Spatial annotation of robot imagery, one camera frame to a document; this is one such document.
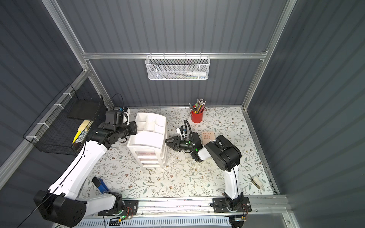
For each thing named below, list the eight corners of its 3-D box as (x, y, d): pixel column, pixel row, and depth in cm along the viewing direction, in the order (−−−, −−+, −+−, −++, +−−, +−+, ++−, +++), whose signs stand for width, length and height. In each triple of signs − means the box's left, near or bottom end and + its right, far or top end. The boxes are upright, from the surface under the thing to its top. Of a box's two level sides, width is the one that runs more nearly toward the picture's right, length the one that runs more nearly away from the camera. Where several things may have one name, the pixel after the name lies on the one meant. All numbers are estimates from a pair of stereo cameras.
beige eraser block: (258, 189, 81) (260, 188, 78) (249, 179, 84) (251, 177, 82) (261, 187, 82) (264, 185, 79) (253, 176, 85) (255, 175, 83)
